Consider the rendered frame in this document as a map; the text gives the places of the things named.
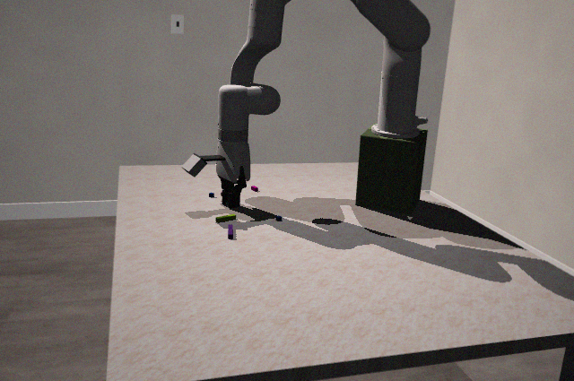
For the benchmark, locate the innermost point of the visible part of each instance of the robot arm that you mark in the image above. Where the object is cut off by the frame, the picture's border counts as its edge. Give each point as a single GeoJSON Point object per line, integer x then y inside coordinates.
{"type": "Point", "coordinates": [401, 23]}

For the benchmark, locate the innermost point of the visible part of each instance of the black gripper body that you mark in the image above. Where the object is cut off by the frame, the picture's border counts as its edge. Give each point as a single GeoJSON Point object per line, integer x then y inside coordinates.
{"type": "Point", "coordinates": [236, 154]}

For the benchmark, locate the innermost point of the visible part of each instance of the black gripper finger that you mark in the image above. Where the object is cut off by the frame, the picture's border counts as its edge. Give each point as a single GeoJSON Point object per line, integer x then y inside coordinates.
{"type": "Point", "coordinates": [234, 195]}
{"type": "Point", "coordinates": [226, 189]}

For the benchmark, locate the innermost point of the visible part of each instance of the lime green rod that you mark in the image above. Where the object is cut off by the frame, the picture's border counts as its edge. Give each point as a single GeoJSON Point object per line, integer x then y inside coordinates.
{"type": "Point", "coordinates": [225, 218]}

